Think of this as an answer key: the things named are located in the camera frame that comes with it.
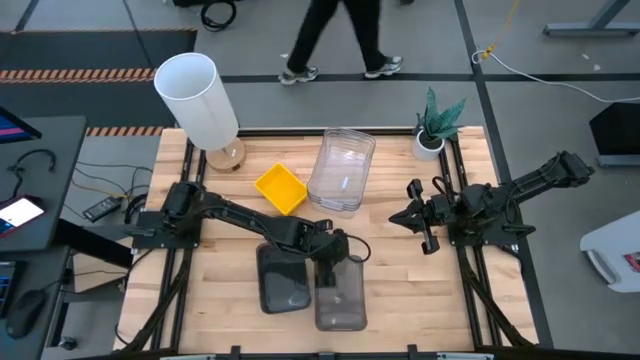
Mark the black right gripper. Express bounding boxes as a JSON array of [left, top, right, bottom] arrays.
[[388, 178, 454, 255]]

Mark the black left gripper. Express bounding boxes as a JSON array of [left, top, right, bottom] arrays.
[[298, 219, 351, 288]]

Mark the green plant in white pot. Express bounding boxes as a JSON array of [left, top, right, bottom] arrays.
[[411, 87, 468, 162]]

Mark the grey sneaker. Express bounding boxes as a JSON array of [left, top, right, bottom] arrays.
[[278, 65, 320, 87], [363, 55, 405, 80]]

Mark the person's leg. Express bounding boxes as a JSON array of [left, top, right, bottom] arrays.
[[342, 0, 389, 71], [287, 0, 342, 74]]

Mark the white plastic object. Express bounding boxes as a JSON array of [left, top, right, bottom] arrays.
[[579, 209, 640, 295]]

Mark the white shade wooden base lamp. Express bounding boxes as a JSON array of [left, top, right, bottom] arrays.
[[153, 52, 247, 174]]

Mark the black box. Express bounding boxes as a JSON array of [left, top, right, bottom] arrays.
[[588, 102, 640, 169]]

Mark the light wooden board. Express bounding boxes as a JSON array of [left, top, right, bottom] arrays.
[[72, 237, 135, 295]]

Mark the black desk foot bar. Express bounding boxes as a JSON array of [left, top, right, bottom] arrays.
[[52, 218, 135, 270]]

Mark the black power adapter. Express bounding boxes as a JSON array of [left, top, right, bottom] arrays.
[[82, 195, 124, 224]]

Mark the grey metal table leg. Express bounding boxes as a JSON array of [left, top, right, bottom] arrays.
[[543, 0, 640, 38]]

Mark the dark grey low desk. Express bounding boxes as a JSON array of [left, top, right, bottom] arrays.
[[0, 244, 71, 360]]

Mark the black computer mouse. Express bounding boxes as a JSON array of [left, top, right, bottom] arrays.
[[4, 288, 46, 340]]

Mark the smartphone with lit screen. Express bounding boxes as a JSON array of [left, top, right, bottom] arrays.
[[0, 194, 46, 239]]

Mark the black keyboard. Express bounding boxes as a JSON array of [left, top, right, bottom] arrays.
[[0, 262, 17, 319]]

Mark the black floor mat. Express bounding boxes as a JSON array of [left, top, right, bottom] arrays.
[[0, 28, 199, 130]]

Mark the computer monitor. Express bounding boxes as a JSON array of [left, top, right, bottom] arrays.
[[0, 106, 43, 145]]

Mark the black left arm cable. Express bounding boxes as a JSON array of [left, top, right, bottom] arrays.
[[342, 233, 373, 265]]

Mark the black aluminium frame rail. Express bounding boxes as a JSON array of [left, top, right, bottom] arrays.
[[169, 147, 207, 351], [438, 142, 484, 347], [453, 137, 504, 347], [149, 139, 195, 351]]

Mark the black frame beam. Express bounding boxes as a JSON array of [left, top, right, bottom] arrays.
[[74, 343, 640, 360]]

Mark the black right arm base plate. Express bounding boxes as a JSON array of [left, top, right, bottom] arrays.
[[447, 222, 537, 247]]

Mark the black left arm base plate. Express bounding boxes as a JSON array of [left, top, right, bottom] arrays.
[[130, 209, 202, 251]]

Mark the white floor cable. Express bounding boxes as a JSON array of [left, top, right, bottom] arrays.
[[470, 48, 640, 104]]

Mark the yellow floor cable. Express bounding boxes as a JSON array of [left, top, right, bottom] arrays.
[[481, 0, 522, 60]]

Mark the coiled black cable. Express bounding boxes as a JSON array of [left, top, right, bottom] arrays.
[[199, 0, 238, 33]]

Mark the black cable on desk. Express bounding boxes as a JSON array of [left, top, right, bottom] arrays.
[[5, 148, 58, 201]]

